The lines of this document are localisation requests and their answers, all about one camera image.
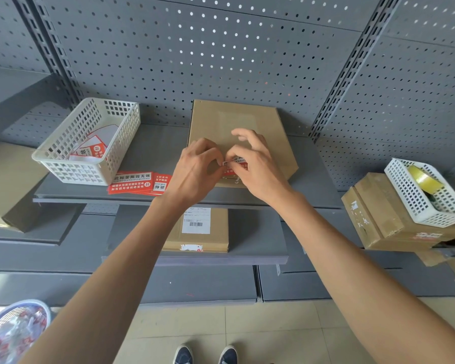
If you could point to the person's right hand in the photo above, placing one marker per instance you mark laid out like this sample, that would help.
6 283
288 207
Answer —
261 174

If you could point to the person's left hand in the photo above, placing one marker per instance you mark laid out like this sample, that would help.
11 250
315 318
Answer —
191 174

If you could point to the person's right thumb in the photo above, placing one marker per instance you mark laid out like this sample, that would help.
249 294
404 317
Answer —
236 175

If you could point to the person's left thumb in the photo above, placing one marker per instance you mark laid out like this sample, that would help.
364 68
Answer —
216 173

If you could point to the red and white seal sticker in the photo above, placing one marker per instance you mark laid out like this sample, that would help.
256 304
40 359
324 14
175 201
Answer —
240 163

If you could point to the person's right forearm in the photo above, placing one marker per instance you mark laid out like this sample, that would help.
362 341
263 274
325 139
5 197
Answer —
364 284

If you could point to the person's left forearm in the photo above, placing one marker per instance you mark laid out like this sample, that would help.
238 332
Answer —
110 284

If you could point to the flat brown cardboard box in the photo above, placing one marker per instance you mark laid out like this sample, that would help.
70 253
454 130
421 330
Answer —
227 121

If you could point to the red sticker sheet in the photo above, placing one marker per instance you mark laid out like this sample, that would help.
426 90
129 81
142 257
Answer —
162 183
131 183
88 149

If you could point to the cardboard box with shipping label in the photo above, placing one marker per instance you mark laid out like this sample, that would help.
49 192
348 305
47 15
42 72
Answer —
212 233

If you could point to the grey metal shelf board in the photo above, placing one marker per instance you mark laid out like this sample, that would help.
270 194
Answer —
49 227
254 235
197 284
159 147
311 286
19 90

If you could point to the white backing sheet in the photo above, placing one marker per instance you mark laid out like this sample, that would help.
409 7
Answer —
107 130

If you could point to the grey perforated back panel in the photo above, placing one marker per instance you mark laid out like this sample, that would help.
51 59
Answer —
212 53

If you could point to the cardboard box with red sticker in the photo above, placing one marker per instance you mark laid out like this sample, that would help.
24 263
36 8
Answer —
379 216

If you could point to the large white plastic basket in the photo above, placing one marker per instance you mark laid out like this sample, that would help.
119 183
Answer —
60 159

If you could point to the grey slotted shelf upright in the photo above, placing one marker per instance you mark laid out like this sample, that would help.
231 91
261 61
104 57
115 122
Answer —
47 49
356 60

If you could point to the person's right shoe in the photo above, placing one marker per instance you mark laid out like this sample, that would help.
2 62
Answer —
228 356

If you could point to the person's shoe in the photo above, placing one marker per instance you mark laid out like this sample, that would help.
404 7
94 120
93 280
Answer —
183 355
228 356

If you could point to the person's left shoe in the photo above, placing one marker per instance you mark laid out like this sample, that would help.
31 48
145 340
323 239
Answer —
183 355

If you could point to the small white plastic basket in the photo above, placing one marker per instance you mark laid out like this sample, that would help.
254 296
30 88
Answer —
421 208

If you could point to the yellow tape roll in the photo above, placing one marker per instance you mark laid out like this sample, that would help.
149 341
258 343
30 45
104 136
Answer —
424 178

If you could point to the plain brown cardboard box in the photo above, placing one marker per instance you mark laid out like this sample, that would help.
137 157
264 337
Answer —
7 178

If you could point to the blue round plastic basket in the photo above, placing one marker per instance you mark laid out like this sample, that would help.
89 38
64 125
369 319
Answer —
15 333

